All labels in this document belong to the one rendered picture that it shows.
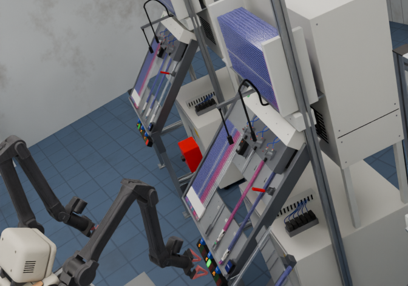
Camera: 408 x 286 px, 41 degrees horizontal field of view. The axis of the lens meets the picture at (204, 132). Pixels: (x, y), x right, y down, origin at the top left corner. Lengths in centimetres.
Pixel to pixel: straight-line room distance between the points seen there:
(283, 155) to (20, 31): 378
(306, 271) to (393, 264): 51
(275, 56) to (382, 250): 127
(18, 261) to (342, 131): 136
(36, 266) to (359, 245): 149
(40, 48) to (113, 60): 78
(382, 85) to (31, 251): 152
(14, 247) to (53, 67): 379
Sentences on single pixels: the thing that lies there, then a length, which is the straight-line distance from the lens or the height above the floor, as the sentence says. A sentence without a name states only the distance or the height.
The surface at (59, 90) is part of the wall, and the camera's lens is 585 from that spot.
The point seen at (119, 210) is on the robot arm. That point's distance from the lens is 207.
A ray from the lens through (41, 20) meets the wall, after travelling 564.
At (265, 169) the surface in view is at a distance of 247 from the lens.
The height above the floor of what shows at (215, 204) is 82.
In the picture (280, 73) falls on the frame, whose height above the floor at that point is 157.
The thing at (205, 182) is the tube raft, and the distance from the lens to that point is 286.
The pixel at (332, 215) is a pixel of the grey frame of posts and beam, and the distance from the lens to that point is 251.
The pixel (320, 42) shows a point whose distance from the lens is 212.
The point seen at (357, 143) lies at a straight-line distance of 242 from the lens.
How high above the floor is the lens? 255
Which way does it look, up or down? 32 degrees down
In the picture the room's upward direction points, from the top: 21 degrees counter-clockwise
